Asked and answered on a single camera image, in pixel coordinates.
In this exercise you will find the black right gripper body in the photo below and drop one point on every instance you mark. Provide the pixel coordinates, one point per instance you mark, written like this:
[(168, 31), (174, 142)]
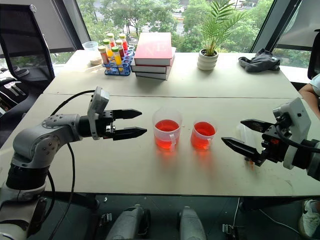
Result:
[(275, 147)]

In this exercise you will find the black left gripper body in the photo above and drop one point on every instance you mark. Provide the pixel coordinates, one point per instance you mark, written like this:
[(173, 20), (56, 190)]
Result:
[(106, 123)]

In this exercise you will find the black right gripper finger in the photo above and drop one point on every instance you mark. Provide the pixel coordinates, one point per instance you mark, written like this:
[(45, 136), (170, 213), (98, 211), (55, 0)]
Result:
[(255, 125), (245, 150)]

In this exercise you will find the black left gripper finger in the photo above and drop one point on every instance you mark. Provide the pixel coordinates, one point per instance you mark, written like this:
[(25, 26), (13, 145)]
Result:
[(130, 133), (127, 113)]

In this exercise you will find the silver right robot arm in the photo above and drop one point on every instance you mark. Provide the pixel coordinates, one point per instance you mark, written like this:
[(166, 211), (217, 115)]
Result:
[(310, 157)]

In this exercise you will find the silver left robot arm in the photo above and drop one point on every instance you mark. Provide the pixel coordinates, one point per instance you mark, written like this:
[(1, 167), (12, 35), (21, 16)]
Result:
[(37, 145)]

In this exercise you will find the beaker red liquid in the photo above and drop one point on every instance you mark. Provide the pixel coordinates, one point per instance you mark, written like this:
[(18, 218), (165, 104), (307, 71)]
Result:
[(203, 136), (166, 135)]

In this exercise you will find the empty clear plastic cup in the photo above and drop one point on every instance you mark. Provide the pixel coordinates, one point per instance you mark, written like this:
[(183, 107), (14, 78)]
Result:
[(90, 48)]

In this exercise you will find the blue test tube rack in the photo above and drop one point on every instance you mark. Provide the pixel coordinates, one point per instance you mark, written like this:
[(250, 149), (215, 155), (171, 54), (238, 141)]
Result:
[(125, 63)]

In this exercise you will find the green-capped tube yellow liquid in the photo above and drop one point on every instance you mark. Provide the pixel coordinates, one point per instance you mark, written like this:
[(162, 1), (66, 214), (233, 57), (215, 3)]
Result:
[(117, 58)]

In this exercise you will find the beige round disc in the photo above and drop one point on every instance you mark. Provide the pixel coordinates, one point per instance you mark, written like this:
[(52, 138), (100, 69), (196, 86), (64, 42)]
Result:
[(96, 61)]

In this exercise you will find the grey crumpled cloth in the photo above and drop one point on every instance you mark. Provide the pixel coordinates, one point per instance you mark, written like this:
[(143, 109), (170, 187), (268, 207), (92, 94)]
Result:
[(261, 62)]

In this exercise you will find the green-capped tube orange liquid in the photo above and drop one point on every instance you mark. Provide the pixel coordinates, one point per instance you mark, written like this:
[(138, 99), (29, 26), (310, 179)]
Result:
[(108, 48)]

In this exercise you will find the yellow-capped tube red liquid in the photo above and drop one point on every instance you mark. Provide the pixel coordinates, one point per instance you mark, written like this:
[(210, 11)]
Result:
[(111, 40), (123, 42)]

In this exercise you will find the white sneaker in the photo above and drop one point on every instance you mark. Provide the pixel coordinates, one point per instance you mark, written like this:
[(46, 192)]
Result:
[(311, 217)]

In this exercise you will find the palm plant in white pot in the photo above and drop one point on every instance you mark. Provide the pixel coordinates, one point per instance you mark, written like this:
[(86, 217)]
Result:
[(208, 61)]

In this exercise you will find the grey rounded shape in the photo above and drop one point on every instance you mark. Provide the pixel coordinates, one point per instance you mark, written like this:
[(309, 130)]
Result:
[(125, 225), (191, 225)]

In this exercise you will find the black chair back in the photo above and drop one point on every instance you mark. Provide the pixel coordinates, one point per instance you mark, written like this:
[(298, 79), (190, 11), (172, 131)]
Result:
[(315, 55)]

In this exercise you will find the black mesh office chair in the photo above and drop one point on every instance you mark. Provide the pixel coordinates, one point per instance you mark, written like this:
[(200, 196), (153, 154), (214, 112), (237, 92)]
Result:
[(25, 50)]

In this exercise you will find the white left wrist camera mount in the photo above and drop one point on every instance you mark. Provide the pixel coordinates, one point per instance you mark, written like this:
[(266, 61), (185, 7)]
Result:
[(98, 105)]

